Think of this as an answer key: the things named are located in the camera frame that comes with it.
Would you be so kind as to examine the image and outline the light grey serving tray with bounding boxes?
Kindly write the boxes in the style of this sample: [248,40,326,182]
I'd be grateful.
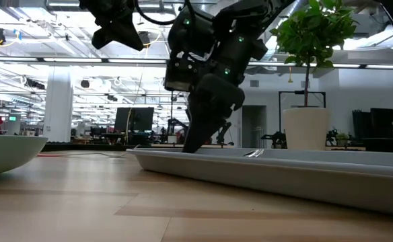
[126,147,393,218]

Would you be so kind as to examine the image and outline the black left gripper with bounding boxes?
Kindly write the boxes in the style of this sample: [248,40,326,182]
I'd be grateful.
[78,0,145,52]

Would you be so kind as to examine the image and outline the long ceiling light strip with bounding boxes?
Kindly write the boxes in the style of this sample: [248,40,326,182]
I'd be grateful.
[0,56,393,70]

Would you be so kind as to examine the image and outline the green plant in white pot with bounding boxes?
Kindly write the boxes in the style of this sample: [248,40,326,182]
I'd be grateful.
[269,0,358,151]

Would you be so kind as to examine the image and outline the white building column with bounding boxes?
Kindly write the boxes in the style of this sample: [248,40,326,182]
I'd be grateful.
[43,65,74,144]

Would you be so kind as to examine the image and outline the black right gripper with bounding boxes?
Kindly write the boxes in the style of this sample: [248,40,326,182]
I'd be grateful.
[182,33,269,154]

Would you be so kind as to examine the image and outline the black computer monitor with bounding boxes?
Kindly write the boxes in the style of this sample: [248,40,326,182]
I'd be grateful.
[114,107,155,133]

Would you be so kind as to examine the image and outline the white bowl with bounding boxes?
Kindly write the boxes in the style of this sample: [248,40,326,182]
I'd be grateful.
[0,134,49,177]

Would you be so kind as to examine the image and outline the grey door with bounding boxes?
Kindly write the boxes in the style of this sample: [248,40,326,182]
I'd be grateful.
[242,105,268,149]

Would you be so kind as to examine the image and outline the black aluminium table rail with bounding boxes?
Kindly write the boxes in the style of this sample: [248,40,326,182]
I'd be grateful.
[40,142,140,152]

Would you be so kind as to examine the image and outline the black storage cabinets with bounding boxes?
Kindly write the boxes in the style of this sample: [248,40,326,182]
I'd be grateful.
[352,108,393,139]

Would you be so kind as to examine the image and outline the silver metal fork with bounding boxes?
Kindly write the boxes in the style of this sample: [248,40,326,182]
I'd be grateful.
[242,149,265,158]

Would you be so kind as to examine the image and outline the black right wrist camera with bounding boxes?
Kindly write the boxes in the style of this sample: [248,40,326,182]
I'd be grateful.
[164,60,203,92]

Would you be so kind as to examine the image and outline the small green potted plant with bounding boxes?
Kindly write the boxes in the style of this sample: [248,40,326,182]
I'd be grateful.
[335,132,351,147]

